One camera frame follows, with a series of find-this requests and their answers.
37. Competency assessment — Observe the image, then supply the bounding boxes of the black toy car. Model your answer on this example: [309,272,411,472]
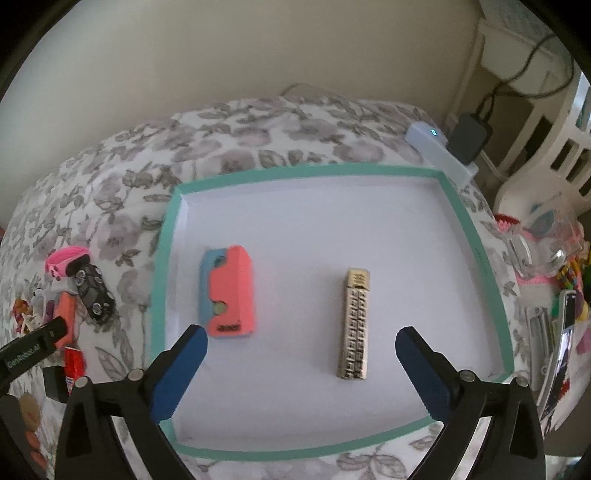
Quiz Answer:
[65,255,116,325]

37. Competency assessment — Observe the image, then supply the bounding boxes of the pink toy watch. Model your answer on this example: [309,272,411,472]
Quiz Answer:
[44,246,90,281]

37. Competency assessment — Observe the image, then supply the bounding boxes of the gold rhinestone lighter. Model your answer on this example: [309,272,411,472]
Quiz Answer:
[338,268,370,380]

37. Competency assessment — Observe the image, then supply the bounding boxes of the coral blue plastic case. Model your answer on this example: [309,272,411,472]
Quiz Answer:
[198,245,256,338]

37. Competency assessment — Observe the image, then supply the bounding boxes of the pink dog toy figure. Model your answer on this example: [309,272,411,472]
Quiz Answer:
[12,298,33,335]

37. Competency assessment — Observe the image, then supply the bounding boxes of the red white small box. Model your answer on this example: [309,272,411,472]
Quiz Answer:
[63,346,86,393]

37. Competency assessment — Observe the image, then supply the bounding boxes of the floral grey white blanket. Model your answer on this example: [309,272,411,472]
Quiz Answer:
[1,95,531,479]

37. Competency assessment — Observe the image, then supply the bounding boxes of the teal white box lid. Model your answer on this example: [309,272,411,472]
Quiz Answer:
[151,164,515,461]

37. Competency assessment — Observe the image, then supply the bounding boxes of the clear plastic container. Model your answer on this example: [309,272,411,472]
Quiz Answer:
[505,194,584,279]

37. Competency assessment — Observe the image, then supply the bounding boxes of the black power adapter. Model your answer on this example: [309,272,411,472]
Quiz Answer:
[447,113,493,165]

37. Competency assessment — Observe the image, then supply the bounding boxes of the white router box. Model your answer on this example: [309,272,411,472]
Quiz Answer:
[405,121,479,190]

